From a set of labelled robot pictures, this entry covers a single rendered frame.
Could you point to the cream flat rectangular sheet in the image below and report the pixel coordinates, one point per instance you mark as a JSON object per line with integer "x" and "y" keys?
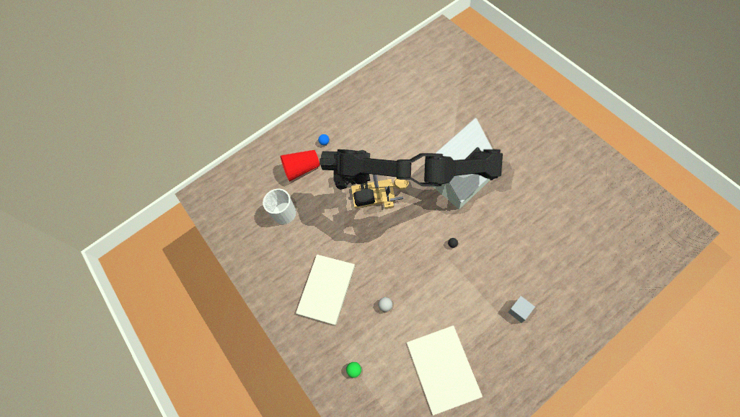
{"x": 443, "y": 368}

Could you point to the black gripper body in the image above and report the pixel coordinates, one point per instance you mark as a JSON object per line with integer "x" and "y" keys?
{"x": 363, "y": 197}

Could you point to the white mug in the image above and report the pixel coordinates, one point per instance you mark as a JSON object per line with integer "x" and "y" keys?
{"x": 279, "y": 205}

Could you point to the red cup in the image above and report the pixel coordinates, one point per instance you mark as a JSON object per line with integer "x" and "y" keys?
{"x": 297, "y": 164}

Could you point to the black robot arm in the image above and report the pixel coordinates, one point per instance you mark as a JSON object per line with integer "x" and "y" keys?
{"x": 439, "y": 169}

